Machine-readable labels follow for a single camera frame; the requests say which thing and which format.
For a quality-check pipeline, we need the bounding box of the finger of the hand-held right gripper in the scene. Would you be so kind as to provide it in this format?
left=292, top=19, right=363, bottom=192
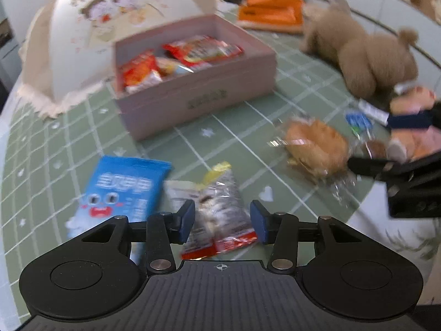
left=388, top=100, right=441, bottom=132
left=347, top=156, right=410, bottom=181

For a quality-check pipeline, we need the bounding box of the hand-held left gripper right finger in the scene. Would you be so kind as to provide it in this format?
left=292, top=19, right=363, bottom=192
left=250, top=199, right=363, bottom=276

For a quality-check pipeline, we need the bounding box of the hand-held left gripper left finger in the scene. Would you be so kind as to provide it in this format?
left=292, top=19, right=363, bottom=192
left=81, top=199, right=196, bottom=277

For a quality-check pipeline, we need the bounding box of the silver red snack packet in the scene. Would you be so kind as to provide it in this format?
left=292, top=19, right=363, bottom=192
left=198, top=161, right=258, bottom=254
left=163, top=179, right=216, bottom=261

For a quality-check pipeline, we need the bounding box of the bread bun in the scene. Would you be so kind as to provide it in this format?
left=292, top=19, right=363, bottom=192
left=270, top=115, right=359, bottom=207

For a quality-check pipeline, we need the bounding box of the blue cartoon-face snack packet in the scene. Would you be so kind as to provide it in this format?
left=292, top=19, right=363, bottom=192
left=66, top=155, right=172, bottom=266

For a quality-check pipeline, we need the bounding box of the pink cardboard box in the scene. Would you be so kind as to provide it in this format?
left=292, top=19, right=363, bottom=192
left=113, top=14, right=278, bottom=141

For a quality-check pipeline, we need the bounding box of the pink plush toy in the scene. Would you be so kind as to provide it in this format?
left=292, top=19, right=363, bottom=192
left=386, top=86, right=441, bottom=162

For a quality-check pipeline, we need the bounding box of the white tube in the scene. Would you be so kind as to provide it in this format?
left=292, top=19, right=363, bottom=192
left=357, top=99, right=390, bottom=125

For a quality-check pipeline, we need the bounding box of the clear blue-label cookie packet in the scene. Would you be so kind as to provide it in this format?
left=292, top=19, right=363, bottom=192
left=345, top=110, right=388, bottom=160

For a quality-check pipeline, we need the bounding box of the brown teddy bear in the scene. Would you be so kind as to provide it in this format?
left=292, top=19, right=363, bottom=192
left=299, top=0, right=420, bottom=98

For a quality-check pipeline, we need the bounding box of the green grid tablecloth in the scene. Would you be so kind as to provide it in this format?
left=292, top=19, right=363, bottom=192
left=0, top=0, right=441, bottom=331

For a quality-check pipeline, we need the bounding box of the pale snack packet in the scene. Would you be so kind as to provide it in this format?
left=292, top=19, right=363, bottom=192
left=157, top=57, right=194, bottom=77

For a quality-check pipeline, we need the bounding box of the red orange snack packet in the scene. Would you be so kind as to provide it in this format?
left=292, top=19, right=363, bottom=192
left=121, top=51, right=163, bottom=93

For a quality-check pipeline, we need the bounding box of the large red snack packet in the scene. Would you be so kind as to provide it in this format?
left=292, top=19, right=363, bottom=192
left=163, top=35, right=244, bottom=70

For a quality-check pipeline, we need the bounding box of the orange snack pack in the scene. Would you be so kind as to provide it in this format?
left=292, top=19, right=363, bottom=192
left=238, top=0, right=304, bottom=31

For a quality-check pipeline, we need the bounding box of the printed dome food cover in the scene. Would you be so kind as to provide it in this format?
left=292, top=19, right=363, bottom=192
left=17, top=0, right=217, bottom=119

